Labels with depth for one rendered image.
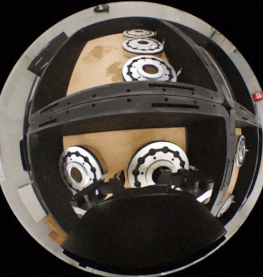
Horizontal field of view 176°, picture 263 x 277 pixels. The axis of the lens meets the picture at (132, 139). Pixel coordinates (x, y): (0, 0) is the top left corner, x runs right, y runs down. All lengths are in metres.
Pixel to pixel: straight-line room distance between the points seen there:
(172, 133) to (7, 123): 3.03
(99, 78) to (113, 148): 0.16
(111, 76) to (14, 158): 2.83
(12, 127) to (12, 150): 0.54
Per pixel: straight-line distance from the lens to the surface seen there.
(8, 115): 3.03
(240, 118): 0.18
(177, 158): 0.15
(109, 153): 0.18
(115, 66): 0.24
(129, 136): 0.17
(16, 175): 2.90
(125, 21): 0.43
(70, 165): 0.18
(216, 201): 0.15
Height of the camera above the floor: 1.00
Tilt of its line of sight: 87 degrees down
